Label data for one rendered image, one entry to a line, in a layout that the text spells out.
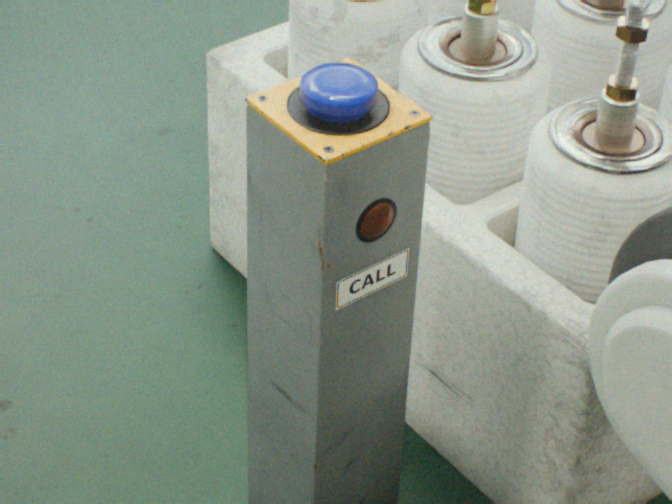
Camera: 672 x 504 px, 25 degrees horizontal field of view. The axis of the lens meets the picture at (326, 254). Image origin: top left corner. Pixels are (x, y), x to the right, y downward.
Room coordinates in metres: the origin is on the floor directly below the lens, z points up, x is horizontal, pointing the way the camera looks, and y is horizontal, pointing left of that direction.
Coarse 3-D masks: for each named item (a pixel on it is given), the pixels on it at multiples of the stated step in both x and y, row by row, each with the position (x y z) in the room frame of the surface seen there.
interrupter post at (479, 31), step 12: (468, 12) 0.82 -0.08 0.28; (468, 24) 0.82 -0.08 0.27; (480, 24) 0.81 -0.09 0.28; (492, 24) 0.81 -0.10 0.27; (468, 36) 0.82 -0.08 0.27; (480, 36) 0.81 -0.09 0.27; (492, 36) 0.82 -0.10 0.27; (468, 48) 0.82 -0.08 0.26; (480, 48) 0.81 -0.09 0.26; (492, 48) 0.82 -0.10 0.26
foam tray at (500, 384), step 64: (256, 64) 0.91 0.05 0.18; (512, 192) 0.77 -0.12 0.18; (448, 256) 0.72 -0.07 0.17; (512, 256) 0.71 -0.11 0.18; (448, 320) 0.72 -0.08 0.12; (512, 320) 0.67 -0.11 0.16; (576, 320) 0.65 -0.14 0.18; (448, 384) 0.71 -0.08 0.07; (512, 384) 0.67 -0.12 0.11; (576, 384) 0.63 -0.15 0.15; (448, 448) 0.71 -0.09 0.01; (512, 448) 0.66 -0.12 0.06; (576, 448) 0.63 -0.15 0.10
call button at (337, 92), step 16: (336, 64) 0.67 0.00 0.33; (352, 64) 0.67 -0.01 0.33; (304, 80) 0.66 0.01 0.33; (320, 80) 0.66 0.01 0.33; (336, 80) 0.66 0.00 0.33; (352, 80) 0.66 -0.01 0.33; (368, 80) 0.66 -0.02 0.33; (304, 96) 0.65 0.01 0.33; (320, 96) 0.64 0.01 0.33; (336, 96) 0.64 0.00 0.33; (352, 96) 0.64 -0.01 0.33; (368, 96) 0.65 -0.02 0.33; (320, 112) 0.64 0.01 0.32; (336, 112) 0.64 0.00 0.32; (352, 112) 0.64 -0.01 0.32
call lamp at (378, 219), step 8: (376, 208) 0.63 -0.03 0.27; (384, 208) 0.63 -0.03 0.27; (392, 208) 0.63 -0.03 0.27; (368, 216) 0.62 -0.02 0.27; (376, 216) 0.63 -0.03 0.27; (384, 216) 0.63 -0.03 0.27; (392, 216) 0.63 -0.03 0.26; (368, 224) 0.62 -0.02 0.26; (376, 224) 0.63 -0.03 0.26; (384, 224) 0.63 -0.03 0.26; (368, 232) 0.62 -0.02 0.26; (376, 232) 0.63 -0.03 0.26
